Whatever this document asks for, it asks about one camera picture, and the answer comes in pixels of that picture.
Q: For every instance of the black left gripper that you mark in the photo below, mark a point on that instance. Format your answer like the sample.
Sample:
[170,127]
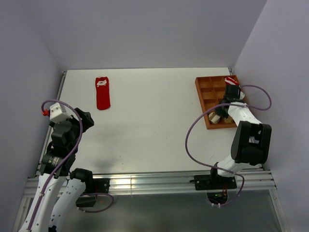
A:
[88,122]

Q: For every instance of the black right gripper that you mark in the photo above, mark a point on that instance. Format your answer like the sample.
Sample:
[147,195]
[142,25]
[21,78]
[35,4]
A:
[218,111]

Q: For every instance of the yellow sock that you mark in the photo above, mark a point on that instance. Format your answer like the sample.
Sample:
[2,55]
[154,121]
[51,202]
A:
[228,120]

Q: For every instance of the brown striped sock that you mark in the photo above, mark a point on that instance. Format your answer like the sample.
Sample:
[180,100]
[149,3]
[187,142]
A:
[214,118]

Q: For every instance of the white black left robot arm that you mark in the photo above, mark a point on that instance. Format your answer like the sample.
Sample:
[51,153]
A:
[59,188]

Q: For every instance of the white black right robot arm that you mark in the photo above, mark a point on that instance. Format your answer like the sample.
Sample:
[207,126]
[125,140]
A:
[251,142]

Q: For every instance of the red white striped rolled sock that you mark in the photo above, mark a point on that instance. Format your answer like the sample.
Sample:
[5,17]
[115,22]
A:
[230,81]

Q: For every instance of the wooden compartment tray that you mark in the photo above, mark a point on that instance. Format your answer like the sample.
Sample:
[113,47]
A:
[210,90]

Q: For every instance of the red sock with white pattern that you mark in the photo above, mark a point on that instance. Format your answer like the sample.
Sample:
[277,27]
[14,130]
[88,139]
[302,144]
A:
[102,93]

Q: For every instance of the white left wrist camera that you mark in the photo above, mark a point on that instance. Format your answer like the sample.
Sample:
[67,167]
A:
[58,113]

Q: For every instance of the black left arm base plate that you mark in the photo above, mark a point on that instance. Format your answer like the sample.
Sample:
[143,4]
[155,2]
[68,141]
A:
[98,185]

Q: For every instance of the aluminium frame rail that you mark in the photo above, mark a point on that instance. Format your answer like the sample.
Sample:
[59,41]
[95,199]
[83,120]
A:
[177,182]

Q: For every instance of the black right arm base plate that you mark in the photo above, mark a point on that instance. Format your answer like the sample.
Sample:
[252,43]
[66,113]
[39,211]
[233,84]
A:
[213,182]

